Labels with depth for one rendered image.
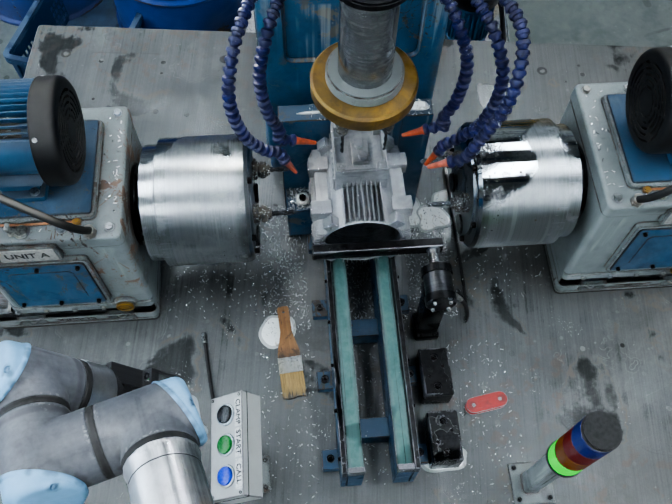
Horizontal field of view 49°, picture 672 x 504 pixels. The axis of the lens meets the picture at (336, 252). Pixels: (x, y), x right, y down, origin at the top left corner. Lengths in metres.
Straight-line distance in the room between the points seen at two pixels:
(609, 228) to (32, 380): 1.04
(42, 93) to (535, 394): 1.09
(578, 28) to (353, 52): 2.27
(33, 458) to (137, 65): 1.31
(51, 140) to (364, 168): 0.56
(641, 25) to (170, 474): 2.95
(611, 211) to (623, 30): 2.05
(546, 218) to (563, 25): 1.98
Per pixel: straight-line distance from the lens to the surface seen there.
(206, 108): 1.92
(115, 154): 1.43
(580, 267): 1.63
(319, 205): 1.42
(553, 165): 1.43
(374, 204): 1.41
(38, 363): 1.00
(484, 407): 1.57
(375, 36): 1.13
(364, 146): 1.43
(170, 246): 1.40
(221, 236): 1.38
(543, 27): 3.33
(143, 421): 0.90
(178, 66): 2.02
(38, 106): 1.26
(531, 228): 1.46
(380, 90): 1.22
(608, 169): 1.46
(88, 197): 1.38
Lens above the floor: 2.29
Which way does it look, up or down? 63 degrees down
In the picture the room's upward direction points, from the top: 2 degrees clockwise
